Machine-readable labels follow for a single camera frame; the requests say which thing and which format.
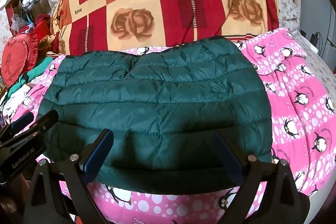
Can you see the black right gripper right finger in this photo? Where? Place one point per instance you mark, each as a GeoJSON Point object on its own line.
{"type": "Point", "coordinates": [267, 192]}

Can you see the red clothes pile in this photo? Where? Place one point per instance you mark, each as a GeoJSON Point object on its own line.
{"type": "Point", "coordinates": [47, 40]}

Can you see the green and white garment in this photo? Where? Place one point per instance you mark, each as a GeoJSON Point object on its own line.
{"type": "Point", "coordinates": [16, 94]}

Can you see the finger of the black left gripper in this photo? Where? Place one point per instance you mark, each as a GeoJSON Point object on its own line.
{"type": "Point", "coordinates": [35, 128]}
{"type": "Point", "coordinates": [9, 131]}

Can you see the rose patterned folded quilt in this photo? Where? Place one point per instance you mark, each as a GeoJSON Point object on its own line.
{"type": "Point", "coordinates": [118, 25]}

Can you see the dark green puffer jacket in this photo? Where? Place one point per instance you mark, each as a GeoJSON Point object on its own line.
{"type": "Point", "coordinates": [164, 109]}

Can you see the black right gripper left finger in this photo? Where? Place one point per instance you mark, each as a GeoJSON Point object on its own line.
{"type": "Point", "coordinates": [56, 185]}

